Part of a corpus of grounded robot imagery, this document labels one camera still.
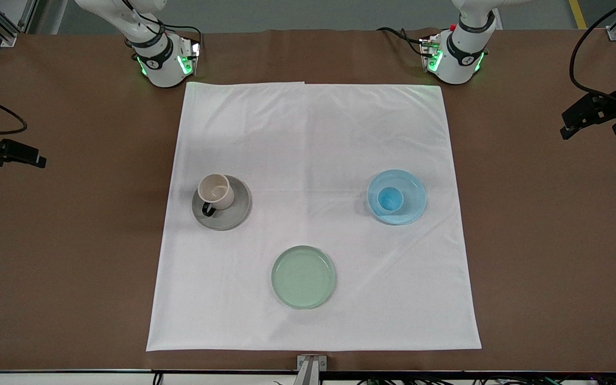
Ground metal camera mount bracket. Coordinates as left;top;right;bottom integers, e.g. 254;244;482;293
293;354;328;385

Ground gray round plate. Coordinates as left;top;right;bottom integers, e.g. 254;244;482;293
191;175;252;232

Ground blue plastic cup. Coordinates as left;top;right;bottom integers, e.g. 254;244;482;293
376;186;405;216

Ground green round plate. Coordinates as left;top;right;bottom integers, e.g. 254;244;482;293
271;245;337;310

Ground blue round plate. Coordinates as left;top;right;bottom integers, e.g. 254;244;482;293
367;169;428;226

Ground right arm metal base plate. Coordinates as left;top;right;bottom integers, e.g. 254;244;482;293
175;35;202;76

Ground black right arm base cable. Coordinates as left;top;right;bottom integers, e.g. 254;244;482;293
124;0;204;60

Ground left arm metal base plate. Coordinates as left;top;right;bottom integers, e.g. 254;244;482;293
419;34;443;74

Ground black arm base cable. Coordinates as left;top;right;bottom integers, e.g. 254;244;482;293
124;0;204;60
376;26;433;57

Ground white mug with black handle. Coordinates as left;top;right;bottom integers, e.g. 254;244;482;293
197;174;235;218

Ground white square cloth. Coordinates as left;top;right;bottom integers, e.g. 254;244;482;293
146;81;482;352

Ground black left arm base cable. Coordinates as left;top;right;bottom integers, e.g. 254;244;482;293
376;26;433;57

